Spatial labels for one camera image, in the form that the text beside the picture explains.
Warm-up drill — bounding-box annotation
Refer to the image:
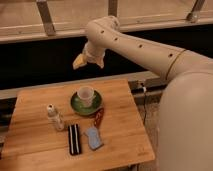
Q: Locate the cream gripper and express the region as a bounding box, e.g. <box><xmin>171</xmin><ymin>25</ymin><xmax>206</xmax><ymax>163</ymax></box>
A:
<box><xmin>73</xmin><ymin>41</ymin><xmax>105</xmax><ymax>70</ymax></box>

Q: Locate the small white bottle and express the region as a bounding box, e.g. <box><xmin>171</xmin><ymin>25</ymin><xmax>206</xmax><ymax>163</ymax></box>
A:
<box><xmin>47</xmin><ymin>104</ymin><xmax>65</xmax><ymax>131</ymax></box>

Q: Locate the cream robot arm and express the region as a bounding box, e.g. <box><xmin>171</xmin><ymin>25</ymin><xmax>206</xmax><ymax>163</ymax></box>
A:
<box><xmin>73</xmin><ymin>16</ymin><xmax>213</xmax><ymax>171</ymax></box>

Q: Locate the white paper cup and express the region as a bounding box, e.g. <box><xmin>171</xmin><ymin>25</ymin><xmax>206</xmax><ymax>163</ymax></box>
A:
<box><xmin>77</xmin><ymin>86</ymin><xmax>94</xmax><ymax>107</ymax></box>

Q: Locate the green plate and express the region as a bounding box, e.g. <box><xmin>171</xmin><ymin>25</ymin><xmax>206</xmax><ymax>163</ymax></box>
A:
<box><xmin>70</xmin><ymin>91</ymin><xmax>102</xmax><ymax>116</ymax></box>

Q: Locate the blue cloth piece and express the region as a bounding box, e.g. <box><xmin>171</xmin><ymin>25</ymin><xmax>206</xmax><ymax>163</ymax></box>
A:
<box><xmin>85</xmin><ymin>126</ymin><xmax>103</xmax><ymax>150</ymax></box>

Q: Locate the black striped case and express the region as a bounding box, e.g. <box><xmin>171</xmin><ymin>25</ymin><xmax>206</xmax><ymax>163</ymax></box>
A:
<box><xmin>68</xmin><ymin>124</ymin><xmax>81</xmax><ymax>155</ymax></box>

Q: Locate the wooden cutting board table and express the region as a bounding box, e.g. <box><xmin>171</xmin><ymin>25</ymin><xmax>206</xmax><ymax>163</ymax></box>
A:
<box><xmin>0</xmin><ymin>79</ymin><xmax>155</xmax><ymax>171</ymax></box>

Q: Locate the metal rail bracket middle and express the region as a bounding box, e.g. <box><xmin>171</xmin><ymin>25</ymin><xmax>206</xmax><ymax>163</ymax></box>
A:
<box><xmin>108</xmin><ymin>0</ymin><xmax>118</xmax><ymax>16</ymax></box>

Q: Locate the metal rail bracket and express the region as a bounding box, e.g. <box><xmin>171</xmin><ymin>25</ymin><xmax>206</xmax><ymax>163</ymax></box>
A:
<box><xmin>186</xmin><ymin>0</ymin><xmax>205</xmax><ymax>23</ymax></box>
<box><xmin>36</xmin><ymin>0</ymin><xmax>56</xmax><ymax>36</ymax></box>
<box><xmin>108</xmin><ymin>0</ymin><xmax>118</xmax><ymax>16</ymax></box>

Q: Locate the metal rail bracket left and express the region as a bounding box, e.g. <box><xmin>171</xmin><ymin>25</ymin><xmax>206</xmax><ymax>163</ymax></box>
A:
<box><xmin>36</xmin><ymin>0</ymin><xmax>56</xmax><ymax>36</ymax></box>

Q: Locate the metal rail bracket right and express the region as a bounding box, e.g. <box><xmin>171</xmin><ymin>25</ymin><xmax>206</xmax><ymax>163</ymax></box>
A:
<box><xmin>186</xmin><ymin>0</ymin><xmax>205</xmax><ymax>23</ymax></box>

